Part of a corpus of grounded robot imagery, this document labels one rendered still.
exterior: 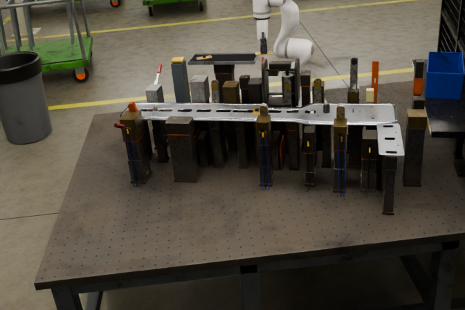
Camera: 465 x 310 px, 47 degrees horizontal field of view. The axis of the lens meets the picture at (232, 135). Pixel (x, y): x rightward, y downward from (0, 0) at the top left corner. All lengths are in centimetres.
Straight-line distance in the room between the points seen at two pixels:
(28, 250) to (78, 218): 118
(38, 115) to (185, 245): 303
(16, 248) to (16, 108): 159
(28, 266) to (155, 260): 150
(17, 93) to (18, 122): 27
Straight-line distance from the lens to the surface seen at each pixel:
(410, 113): 251
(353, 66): 272
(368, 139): 245
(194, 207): 253
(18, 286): 351
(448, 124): 250
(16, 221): 409
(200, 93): 284
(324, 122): 255
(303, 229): 235
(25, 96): 499
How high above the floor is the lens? 212
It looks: 27 degrees down
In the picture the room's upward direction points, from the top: 5 degrees counter-clockwise
